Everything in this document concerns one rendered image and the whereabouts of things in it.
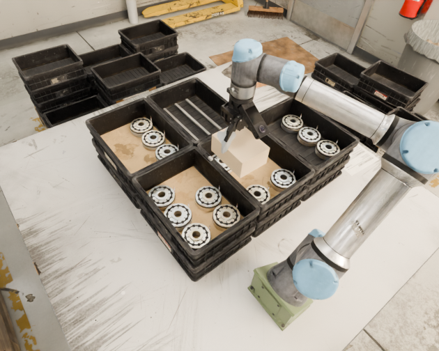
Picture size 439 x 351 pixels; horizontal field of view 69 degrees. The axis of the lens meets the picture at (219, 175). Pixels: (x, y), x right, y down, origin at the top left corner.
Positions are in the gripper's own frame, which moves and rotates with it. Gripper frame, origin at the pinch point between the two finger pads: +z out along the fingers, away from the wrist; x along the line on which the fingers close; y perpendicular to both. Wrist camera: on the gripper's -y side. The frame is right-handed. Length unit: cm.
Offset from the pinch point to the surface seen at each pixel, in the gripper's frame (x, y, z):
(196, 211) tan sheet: 17.1, 1.8, 26.7
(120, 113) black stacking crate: 17, 61, 19
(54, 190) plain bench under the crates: 57, 54, 39
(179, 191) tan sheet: 17.0, 13.6, 26.6
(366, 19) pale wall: -288, 122, 69
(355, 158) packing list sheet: -72, -12, 40
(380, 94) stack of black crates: -161, 25, 57
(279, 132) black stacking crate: -42, 16, 27
